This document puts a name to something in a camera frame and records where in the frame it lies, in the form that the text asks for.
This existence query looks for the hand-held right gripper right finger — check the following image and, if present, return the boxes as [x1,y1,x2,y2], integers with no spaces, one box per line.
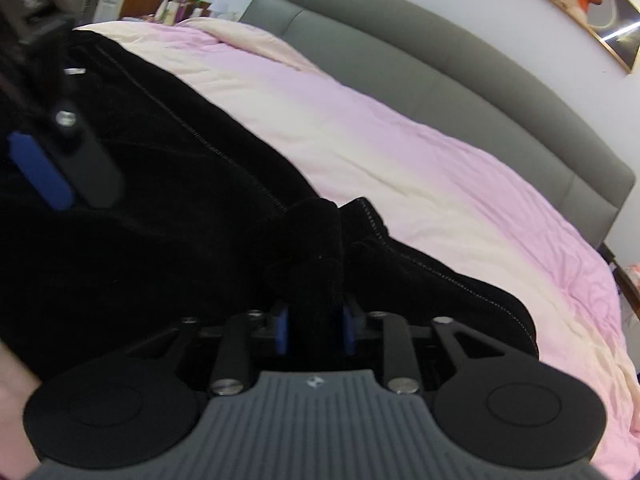
[341,295,506,395]

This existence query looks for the pink and cream blanket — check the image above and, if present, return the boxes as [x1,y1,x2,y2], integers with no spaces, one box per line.
[0,16,640,480]

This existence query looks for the grey padded headboard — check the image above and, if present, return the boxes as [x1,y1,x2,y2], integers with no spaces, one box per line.
[239,0,637,251]

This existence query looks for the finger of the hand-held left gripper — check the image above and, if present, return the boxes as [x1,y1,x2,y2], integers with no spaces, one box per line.
[5,30,126,212]

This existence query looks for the black pants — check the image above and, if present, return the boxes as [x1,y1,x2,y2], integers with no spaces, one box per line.
[0,27,540,383]

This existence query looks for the white cabinet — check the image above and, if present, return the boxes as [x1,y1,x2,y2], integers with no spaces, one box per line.
[94,0,127,24]

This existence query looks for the dark bedside table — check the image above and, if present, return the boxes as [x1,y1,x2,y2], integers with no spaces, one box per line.
[599,242,640,322]

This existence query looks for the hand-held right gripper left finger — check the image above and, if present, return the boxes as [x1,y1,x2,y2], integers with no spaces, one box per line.
[124,302,291,395]

